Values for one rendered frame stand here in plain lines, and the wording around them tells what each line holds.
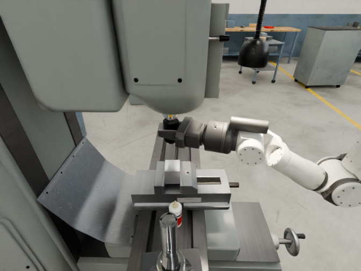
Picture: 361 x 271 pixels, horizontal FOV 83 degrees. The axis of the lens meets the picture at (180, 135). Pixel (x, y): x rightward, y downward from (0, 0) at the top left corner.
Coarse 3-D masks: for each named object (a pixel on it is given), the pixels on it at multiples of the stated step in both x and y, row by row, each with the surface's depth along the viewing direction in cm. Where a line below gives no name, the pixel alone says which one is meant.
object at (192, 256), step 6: (150, 252) 42; (156, 252) 42; (186, 252) 42; (192, 252) 42; (198, 252) 42; (144, 258) 41; (150, 258) 41; (156, 258) 41; (186, 258) 41; (192, 258) 41; (198, 258) 41; (144, 264) 40; (150, 264) 40; (186, 264) 39; (192, 264) 40; (198, 264) 40; (144, 270) 39; (150, 270) 38; (156, 270) 38; (186, 270) 38; (192, 270) 38; (198, 270) 39
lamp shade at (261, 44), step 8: (248, 40) 49; (256, 40) 48; (264, 40) 48; (248, 48) 48; (256, 48) 47; (264, 48) 48; (240, 56) 51; (248, 56) 49; (256, 56) 48; (264, 56) 48; (240, 64) 51; (248, 64) 49; (256, 64) 49; (264, 64) 50
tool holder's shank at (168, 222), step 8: (168, 216) 27; (176, 216) 27; (160, 224) 26; (168, 224) 26; (176, 224) 26; (168, 232) 27; (176, 232) 27; (168, 240) 28; (176, 240) 28; (168, 248) 29; (176, 248) 30; (168, 256) 30; (176, 256) 31; (168, 264) 31; (176, 264) 31
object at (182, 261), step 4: (180, 252) 34; (160, 256) 34; (180, 256) 34; (160, 260) 33; (180, 260) 33; (184, 260) 33; (156, 264) 33; (160, 264) 33; (180, 264) 33; (184, 264) 33; (160, 268) 32; (164, 268) 32; (176, 268) 32; (180, 268) 32; (184, 268) 33
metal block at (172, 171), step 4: (168, 160) 73; (172, 160) 73; (176, 160) 73; (168, 164) 71; (172, 164) 71; (176, 164) 71; (164, 168) 69; (168, 168) 69; (172, 168) 69; (176, 168) 69; (164, 172) 68; (168, 172) 68; (172, 172) 68; (176, 172) 68; (168, 176) 69; (172, 176) 69; (176, 176) 69; (168, 180) 70; (172, 180) 70; (176, 180) 70
